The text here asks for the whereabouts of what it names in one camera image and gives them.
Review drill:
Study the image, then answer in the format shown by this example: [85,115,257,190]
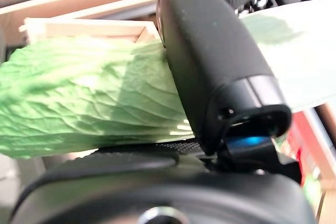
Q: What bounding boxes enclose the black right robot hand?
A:
[10,0,317,224]

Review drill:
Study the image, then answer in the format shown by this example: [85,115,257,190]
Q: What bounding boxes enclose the napa cabbage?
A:
[0,0,336,159]

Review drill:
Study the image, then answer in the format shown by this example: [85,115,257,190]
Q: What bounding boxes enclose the wooden vegetable display shelf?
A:
[0,0,205,46]

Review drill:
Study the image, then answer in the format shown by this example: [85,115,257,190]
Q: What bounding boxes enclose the wooden carrot crate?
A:
[285,100,336,224]

